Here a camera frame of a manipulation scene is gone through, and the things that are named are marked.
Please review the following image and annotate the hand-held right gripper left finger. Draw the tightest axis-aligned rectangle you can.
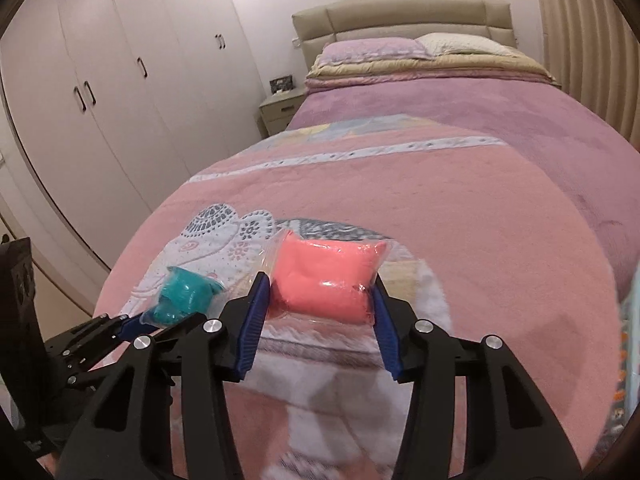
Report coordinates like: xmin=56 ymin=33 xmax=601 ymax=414
xmin=57 ymin=271 xmax=273 ymax=480

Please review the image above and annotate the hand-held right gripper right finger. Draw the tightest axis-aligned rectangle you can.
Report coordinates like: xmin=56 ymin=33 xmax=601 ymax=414
xmin=370 ymin=277 xmax=583 ymax=480

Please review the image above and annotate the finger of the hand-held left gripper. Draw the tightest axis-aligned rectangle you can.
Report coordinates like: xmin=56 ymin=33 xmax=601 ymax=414
xmin=62 ymin=341 xmax=135 ymax=392
xmin=60 ymin=312 xmax=158 ymax=357

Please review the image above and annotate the teal clay packet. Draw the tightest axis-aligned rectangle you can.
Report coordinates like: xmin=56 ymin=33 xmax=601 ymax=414
xmin=142 ymin=266 xmax=228 ymax=331

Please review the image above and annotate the pink clay packet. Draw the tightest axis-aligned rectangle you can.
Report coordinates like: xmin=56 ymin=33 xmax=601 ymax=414
xmin=265 ymin=229 xmax=396 ymax=328

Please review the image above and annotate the pink elephant print blanket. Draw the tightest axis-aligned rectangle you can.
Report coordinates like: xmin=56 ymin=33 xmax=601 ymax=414
xmin=92 ymin=115 xmax=623 ymax=480

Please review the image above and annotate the beige nightstand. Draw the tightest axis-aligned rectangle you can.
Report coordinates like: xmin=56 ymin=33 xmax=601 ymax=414
xmin=258 ymin=87 xmax=308 ymax=138

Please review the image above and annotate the purple bed cover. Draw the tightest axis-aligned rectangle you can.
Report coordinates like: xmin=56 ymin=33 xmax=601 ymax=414
xmin=290 ymin=77 xmax=640 ymax=296

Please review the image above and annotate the beige folded quilt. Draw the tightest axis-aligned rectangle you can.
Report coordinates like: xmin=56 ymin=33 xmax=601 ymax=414
xmin=305 ymin=52 xmax=558 ymax=93

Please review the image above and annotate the purple pillow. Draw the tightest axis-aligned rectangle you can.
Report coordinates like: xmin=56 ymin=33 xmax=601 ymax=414
xmin=320 ymin=37 xmax=426 ymax=68

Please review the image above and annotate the white wardrobe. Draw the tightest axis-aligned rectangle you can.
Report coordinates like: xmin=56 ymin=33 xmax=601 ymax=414
xmin=0 ymin=0 xmax=266 ymax=271

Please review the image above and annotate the white patterned pillow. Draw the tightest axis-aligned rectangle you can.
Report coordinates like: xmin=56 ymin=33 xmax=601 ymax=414
xmin=415 ymin=32 xmax=521 ymax=58

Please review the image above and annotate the beige padded headboard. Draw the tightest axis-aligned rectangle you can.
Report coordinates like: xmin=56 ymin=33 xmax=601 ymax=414
xmin=291 ymin=0 xmax=516 ymax=81

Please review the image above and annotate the beige curtain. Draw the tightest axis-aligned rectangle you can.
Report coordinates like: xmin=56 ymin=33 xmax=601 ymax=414
xmin=529 ymin=0 xmax=640 ymax=146

